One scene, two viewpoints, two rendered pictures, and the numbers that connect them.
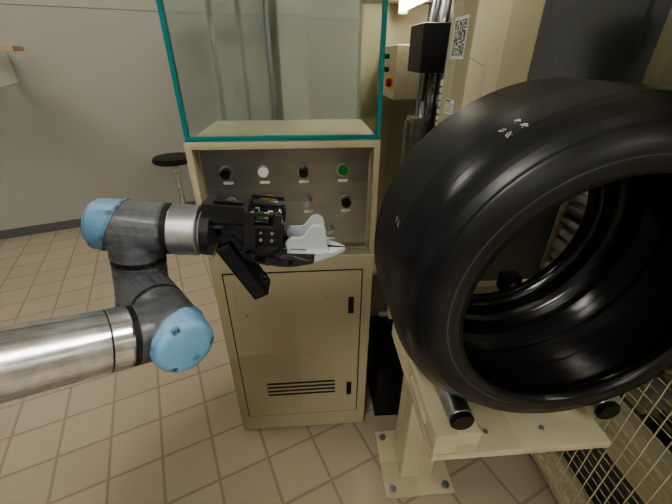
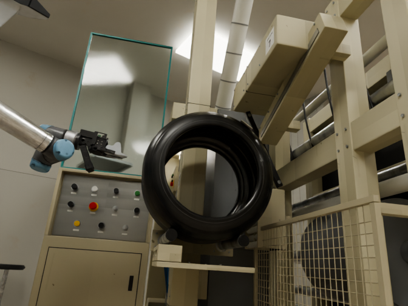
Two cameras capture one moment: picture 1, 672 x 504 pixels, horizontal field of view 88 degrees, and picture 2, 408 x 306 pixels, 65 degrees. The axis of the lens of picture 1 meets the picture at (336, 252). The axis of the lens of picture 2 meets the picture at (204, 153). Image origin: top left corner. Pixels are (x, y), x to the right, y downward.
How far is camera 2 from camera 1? 1.09 m
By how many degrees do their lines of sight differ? 49
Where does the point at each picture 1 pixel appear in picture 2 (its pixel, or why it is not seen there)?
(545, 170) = (184, 119)
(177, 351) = (63, 146)
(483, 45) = not seen: hidden behind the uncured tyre
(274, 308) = (75, 280)
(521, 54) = not seen: hidden behind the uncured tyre
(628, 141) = (204, 116)
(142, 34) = (25, 186)
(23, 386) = (24, 126)
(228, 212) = (88, 133)
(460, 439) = (171, 248)
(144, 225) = (59, 130)
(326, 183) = (127, 200)
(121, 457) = not seen: outside the picture
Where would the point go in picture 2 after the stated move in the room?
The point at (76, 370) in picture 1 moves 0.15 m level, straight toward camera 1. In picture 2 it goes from (36, 132) to (60, 124)
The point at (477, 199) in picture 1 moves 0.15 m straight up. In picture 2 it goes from (167, 127) to (170, 95)
